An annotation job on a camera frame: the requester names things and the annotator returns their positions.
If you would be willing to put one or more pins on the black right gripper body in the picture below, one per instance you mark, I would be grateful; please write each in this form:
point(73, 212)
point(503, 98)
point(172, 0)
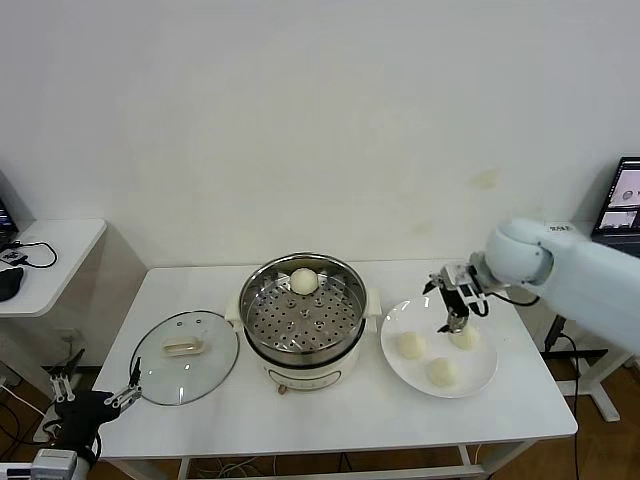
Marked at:
point(467, 295)

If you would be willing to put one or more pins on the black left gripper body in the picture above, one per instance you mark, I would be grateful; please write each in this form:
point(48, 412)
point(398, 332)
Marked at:
point(82, 410)

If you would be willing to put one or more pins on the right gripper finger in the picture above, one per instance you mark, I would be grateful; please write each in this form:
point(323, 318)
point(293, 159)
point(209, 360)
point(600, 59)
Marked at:
point(433, 283)
point(456, 320)

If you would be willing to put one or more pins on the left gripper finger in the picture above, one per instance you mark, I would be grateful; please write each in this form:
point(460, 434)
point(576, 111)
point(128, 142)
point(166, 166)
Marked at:
point(125, 394)
point(60, 387)

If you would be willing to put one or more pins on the white steamed baozi bun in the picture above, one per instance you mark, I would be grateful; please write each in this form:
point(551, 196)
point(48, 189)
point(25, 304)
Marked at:
point(304, 281)
point(412, 346)
point(469, 341)
point(442, 372)

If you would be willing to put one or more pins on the round glass pot lid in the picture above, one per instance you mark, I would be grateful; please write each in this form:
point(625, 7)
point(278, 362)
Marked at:
point(200, 370)

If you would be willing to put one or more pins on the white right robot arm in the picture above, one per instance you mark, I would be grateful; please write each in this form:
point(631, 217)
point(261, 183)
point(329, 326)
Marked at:
point(590, 280)

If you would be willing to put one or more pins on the stainless steel steamer basket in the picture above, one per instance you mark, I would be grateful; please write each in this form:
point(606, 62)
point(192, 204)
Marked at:
point(305, 357)

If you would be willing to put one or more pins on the silver right wrist box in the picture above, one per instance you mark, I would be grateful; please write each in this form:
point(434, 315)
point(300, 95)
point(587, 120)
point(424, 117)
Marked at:
point(456, 274)

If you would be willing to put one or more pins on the round white plate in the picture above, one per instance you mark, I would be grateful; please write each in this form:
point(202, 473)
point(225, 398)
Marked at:
point(475, 370)

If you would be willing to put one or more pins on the small white label sticker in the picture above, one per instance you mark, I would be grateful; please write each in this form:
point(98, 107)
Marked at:
point(560, 229)

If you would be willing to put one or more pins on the black computer mouse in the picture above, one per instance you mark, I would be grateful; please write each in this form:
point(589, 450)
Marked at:
point(10, 282)

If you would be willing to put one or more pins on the white side table rounded top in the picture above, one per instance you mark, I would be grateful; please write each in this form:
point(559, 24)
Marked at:
point(65, 250)

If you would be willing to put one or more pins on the cream electric cooker base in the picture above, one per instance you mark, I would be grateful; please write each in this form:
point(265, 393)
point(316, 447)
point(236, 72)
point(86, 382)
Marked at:
point(310, 375)

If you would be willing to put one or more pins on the white side table with label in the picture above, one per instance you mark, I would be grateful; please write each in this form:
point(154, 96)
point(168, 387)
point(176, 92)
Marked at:
point(607, 400)

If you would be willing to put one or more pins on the black open laptop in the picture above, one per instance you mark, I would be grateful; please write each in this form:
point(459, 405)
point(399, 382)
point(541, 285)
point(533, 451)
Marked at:
point(6, 220)

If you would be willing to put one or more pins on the grey open laptop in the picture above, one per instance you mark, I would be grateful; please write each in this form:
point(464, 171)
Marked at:
point(625, 200)

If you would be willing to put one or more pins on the white wall socket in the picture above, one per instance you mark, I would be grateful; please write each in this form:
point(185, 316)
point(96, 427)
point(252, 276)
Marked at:
point(67, 340)

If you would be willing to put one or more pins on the white main table frame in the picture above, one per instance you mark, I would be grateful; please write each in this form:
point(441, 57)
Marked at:
point(320, 472)

